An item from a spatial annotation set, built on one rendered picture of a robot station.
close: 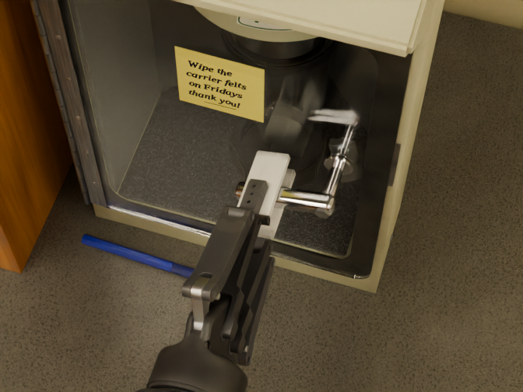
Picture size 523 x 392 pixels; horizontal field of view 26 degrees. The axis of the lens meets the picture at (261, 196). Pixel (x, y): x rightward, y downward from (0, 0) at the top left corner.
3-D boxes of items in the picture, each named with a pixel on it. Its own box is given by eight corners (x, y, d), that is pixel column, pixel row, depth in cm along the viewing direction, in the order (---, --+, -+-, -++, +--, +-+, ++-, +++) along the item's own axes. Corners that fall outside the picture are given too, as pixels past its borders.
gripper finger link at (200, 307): (189, 355, 90) (167, 331, 86) (208, 295, 92) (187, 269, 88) (216, 360, 90) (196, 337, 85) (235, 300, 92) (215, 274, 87)
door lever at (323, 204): (255, 159, 102) (248, 143, 100) (356, 173, 99) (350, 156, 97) (236, 209, 100) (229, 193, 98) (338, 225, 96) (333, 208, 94)
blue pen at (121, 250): (80, 240, 123) (201, 279, 120) (84, 232, 123) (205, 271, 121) (82, 245, 124) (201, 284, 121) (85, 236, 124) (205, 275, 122)
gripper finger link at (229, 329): (189, 334, 92) (184, 328, 91) (228, 213, 96) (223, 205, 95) (233, 343, 91) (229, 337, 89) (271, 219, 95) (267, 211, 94)
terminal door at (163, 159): (95, 197, 121) (28, -65, 86) (370, 276, 116) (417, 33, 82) (92, 204, 121) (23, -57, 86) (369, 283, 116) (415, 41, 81)
